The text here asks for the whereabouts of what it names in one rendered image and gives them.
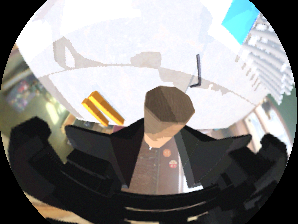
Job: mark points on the orange flat bar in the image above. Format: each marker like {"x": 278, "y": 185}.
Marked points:
{"x": 93, "y": 109}
{"x": 105, "y": 107}

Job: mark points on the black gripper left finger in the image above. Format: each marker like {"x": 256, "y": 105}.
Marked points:
{"x": 121, "y": 148}

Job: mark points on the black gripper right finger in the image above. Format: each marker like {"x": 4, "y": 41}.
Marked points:
{"x": 200, "y": 154}

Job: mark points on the blue taped strip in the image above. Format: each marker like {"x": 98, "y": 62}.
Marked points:
{"x": 240, "y": 19}

